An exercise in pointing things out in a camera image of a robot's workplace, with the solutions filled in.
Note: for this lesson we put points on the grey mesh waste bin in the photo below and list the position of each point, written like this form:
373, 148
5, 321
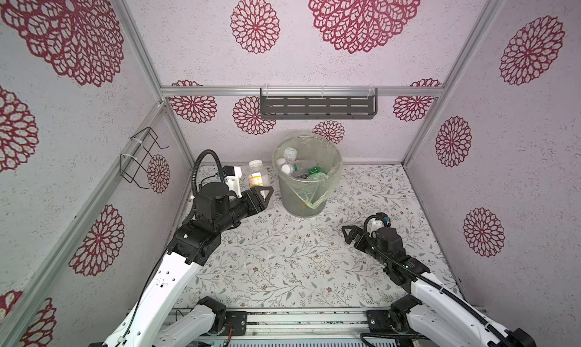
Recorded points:
308, 197

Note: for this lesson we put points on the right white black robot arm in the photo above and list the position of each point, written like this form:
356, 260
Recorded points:
429, 310

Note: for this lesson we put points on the clear bottle orange label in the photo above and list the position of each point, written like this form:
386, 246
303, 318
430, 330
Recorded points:
258, 175

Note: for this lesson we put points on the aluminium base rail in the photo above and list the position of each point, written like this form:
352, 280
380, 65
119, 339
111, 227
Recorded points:
301, 324

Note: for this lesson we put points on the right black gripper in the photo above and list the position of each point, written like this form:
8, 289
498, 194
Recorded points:
357, 231

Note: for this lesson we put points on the white bottle red cap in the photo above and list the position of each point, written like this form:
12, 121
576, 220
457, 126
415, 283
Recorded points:
290, 154

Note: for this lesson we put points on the grey slotted wall shelf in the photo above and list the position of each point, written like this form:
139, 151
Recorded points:
321, 107

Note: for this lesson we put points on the translucent green bin liner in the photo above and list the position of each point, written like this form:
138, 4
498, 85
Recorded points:
313, 188

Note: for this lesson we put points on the black wire wall rack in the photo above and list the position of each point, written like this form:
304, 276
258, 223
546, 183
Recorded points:
135, 162

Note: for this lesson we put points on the green soda bottle yellow cap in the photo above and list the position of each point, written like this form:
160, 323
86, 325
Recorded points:
317, 174

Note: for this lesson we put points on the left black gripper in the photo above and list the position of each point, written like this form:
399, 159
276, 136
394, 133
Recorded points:
262, 204

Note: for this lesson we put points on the clear bottle sunflower label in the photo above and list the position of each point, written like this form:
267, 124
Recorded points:
292, 170

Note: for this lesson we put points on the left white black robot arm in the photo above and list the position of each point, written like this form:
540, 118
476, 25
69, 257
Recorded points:
185, 255

